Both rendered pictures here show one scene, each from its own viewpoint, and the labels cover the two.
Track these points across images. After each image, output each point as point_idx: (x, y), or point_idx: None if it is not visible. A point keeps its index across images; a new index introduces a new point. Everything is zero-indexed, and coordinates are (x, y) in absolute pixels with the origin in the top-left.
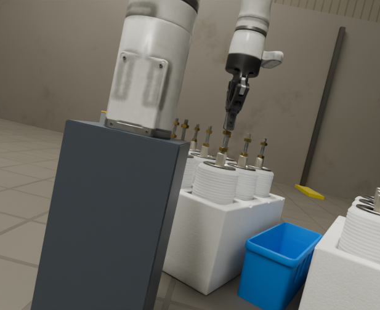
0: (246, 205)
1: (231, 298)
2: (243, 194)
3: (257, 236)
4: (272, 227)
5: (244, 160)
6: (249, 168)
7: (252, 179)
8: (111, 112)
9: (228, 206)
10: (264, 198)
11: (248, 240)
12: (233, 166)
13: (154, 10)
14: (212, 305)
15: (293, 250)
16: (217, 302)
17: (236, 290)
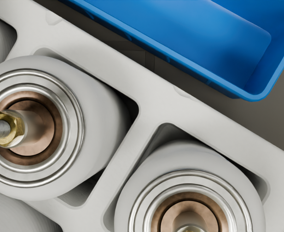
0: (195, 105)
1: (253, 110)
2: (112, 107)
3: (206, 69)
4: (92, 9)
5: (32, 122)
6: (15, 91)
7: (91, 83)
8: None
9: (266, 163)
10: (17, 22)
11: (253, 96)
12: (72, 166)
13: None
14: None
15: None
16: (276, 135)
17: (219, 99)
